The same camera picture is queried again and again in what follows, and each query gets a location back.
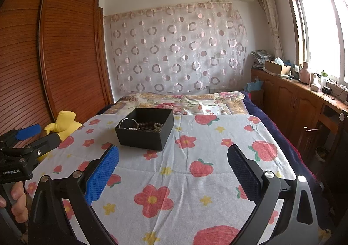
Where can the wooden chair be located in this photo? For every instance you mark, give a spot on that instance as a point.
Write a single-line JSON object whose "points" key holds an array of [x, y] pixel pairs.
{"points": [[310, 138]]}

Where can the stack of magazines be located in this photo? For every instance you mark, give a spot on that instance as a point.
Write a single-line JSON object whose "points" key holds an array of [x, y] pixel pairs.
{"points": [[261, 57]]}

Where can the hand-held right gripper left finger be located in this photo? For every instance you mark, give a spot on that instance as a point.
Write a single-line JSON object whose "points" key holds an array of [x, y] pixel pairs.
{"points": [[103, 174]]}

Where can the window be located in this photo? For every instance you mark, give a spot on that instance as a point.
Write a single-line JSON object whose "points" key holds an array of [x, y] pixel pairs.
{"points": [[320, 30]]}

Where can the person's left hand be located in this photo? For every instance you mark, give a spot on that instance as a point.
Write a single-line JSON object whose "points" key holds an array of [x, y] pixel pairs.
{"points": [[17, 193]]}

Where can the circle patterned wall cloth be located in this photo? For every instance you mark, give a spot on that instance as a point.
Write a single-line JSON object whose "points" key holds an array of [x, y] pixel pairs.
{"points": [[176, 51]]}

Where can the blue plastic bag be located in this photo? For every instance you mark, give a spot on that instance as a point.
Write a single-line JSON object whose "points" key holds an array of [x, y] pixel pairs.
{"points": [[254, 85]]}

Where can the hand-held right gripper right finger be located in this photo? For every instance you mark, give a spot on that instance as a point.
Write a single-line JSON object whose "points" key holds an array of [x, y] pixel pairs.
{"points": [[242, 173]]}

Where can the strawberry print blanket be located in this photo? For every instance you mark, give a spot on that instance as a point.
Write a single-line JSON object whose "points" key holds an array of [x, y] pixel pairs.
{"points": [[176, 168]]}

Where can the silver bangle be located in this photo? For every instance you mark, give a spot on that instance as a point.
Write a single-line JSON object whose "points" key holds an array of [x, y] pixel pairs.
{"points": [[125, 122]]}

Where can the waste bin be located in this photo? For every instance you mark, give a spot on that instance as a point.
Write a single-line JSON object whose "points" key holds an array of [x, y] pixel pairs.
{"points": [[322, 153]]}

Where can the black cardboard box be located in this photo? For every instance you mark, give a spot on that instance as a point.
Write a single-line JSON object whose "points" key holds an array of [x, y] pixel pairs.
{"points": [[141, 140]]}

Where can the patterned window curtain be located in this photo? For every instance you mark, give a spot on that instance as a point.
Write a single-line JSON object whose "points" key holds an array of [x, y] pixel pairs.
{"points": [[272, 16]]}

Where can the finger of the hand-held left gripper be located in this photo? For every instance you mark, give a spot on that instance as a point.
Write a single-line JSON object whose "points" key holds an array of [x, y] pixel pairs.
{"points": [[47, 142], [28, 130]]}

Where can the wooden wardrobe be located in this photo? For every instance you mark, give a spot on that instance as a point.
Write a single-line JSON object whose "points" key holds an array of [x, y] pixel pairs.
{"points": [[68, 57]]}

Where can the yellow plush toy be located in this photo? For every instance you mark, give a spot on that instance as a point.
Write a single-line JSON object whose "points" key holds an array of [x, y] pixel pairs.
{"points": [[64, 125]]}

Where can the open cardboard box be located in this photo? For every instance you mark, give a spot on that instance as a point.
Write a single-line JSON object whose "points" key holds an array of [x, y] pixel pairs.
{"points": [[277, 68]]}

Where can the dark blue blanket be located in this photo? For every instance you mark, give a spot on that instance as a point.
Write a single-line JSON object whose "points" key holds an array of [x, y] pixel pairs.
{"points": [[266, 117]]}

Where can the pink jug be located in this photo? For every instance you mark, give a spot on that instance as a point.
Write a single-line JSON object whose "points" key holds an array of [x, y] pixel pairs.
{"points": [[305, 73]]}

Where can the tissue box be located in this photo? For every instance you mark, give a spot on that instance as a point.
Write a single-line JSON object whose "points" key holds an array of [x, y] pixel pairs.
{"points": [[316, 87]]}

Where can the wooden cabinet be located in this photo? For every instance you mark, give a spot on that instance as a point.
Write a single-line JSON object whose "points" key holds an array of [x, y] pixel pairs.
{"points": [[288, 98]]}

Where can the green cap bottle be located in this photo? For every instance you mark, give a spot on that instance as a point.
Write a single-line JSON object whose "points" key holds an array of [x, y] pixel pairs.
{"points": [[324, 79]]}

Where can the floral quilt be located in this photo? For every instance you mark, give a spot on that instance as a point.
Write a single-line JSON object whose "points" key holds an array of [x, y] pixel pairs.
{"points": [[163, 103]]}

